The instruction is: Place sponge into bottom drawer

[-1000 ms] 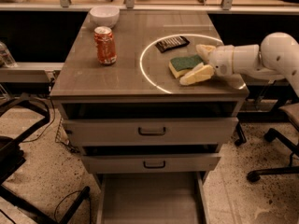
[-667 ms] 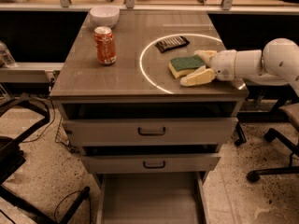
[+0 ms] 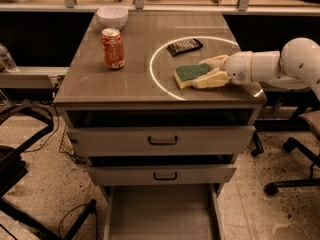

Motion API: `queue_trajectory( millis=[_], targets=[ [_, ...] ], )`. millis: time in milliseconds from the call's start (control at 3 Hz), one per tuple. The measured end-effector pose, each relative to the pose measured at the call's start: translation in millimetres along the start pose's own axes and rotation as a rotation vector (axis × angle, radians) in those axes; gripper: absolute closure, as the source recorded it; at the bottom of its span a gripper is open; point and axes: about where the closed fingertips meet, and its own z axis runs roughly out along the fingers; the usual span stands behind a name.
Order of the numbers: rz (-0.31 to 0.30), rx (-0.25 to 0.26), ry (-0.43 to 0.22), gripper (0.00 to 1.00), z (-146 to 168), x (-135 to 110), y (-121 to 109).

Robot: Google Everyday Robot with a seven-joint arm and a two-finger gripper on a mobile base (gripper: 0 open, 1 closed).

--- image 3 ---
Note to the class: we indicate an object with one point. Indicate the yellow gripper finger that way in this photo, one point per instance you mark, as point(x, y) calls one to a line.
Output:
point(216, 62)
point(214, 78)

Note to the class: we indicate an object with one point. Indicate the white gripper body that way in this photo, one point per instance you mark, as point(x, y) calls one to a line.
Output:
point(238, 68)

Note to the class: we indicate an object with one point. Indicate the green and yellow sponge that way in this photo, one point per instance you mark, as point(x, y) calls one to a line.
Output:
point(184, 75)

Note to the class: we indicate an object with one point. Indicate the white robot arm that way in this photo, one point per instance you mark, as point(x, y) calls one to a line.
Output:
point(296, 66)

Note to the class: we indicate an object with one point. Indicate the top drawer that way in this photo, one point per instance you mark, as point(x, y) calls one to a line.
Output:
point(160, 141)

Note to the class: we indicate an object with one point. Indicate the drawer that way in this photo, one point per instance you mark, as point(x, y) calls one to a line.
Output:
point(161, 175)
point(160, 141)
point(163, 212)

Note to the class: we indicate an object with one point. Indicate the grey drawer cabinet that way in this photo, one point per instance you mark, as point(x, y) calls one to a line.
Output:
point(144, 92)

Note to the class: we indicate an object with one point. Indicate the bottom drawer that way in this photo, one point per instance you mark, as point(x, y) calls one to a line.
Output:
point(163, 212)

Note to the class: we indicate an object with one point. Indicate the middle drawer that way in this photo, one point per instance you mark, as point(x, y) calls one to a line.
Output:
point(161, 175)

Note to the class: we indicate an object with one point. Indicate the black snack bar wrapper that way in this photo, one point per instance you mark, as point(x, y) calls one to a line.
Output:
point(184, 46)

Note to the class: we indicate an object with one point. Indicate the office chair right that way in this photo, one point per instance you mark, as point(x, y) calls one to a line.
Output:
point(313, 121)

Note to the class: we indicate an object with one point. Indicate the orange soda can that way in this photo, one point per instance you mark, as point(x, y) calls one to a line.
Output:
point(113, 48)

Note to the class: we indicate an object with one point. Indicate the white bowl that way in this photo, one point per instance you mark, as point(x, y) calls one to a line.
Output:
point(112, 16)

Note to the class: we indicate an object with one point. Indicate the plastic water bottle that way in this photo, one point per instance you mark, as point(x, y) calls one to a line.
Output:
point(7, 63)

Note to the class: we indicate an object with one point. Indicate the black office chair left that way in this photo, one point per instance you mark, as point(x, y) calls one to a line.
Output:
point(13, 169)

